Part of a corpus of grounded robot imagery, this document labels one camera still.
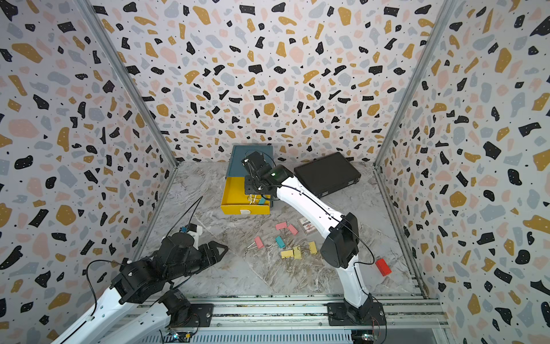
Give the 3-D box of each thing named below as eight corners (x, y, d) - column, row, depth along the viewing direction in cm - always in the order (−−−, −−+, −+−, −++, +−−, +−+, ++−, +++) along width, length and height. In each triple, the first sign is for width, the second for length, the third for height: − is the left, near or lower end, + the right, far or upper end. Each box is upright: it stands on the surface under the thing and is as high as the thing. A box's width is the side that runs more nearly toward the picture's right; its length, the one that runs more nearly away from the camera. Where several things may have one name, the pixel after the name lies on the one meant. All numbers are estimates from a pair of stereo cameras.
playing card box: (308, 235, 96) (308, 233, 95) (297, 221, 101) (297, 219, 99) (316, 230, 98) (316, 228, 96) (305, 217, 102) (306, 214, 101)
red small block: (383, 276, 85) (384, 275, 83) (374, 262, 89) (376, 260, 87) (390, 273, 86) (392, 272, 84) (381, 259, 89) (383, 258, 88)
